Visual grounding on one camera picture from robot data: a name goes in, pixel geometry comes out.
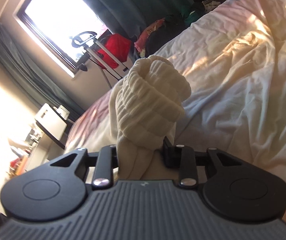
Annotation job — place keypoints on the wide teal curtain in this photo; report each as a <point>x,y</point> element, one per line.
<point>133,5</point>

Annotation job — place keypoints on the white dresser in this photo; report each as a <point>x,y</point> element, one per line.
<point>32,155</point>

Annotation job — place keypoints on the garment steamer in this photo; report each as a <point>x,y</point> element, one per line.
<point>95,52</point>

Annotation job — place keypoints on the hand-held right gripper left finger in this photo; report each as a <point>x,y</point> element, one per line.
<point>106,155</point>

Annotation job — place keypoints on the black cloth pile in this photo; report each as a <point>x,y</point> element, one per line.
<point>163,40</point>

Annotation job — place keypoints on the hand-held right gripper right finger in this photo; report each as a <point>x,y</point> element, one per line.
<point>169,155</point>

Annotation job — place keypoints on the narrow teal curtain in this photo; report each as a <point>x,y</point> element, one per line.
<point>32,80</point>

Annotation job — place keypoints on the green cloth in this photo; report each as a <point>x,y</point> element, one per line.
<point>193,15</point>

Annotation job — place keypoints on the black steamer head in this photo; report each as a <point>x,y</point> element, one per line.
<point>83,67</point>

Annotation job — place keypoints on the white chair with black frame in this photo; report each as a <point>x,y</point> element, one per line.
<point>52,125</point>

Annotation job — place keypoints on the patterned white cloth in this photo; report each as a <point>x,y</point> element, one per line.
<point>210,5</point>

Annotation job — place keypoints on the bed with pastel duvet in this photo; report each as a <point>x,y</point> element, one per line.
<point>245,80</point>

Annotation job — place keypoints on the pink cloth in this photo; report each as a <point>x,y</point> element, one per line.
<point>145,36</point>

